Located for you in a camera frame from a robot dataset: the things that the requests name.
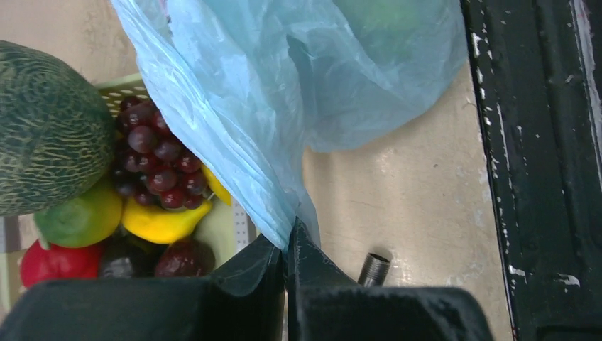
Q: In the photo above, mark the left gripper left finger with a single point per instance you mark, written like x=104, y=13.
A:
x=241, y=300

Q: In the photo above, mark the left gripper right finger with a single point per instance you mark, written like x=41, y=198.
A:
x=326, y=304

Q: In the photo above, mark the light blue plastic bag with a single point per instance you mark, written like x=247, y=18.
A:
x=249, y=85

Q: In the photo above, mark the dark fake plum lower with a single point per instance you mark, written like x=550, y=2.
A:
x=186, y=258

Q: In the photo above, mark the dark fake plum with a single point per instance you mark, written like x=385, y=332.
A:
x=186, y=258
x=129, y=257

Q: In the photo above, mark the yellow fake starfruit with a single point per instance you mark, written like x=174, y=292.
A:
x=216, y=187

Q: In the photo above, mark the yellow fake banana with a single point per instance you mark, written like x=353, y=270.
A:
x=160, y=226

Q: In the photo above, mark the dark fake plum upper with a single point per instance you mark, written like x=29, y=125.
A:
x=129, y=257

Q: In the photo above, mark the dark red fake grapes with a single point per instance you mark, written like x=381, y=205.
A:
x=151, y=165

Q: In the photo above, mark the green fake mango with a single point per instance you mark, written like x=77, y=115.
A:
x=83, y=221

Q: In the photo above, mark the red fake apple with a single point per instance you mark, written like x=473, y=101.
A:
x=57, y=262

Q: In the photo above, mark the green netted fake melon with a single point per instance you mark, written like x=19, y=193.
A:
x=57, y=133

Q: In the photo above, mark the pale green plastic basket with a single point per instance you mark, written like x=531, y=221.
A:
x=227, y=228

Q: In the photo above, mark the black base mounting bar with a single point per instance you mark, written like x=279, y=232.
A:
x=536, y=69

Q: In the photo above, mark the dark metal crank handle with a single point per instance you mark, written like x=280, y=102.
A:
x=374, y=270

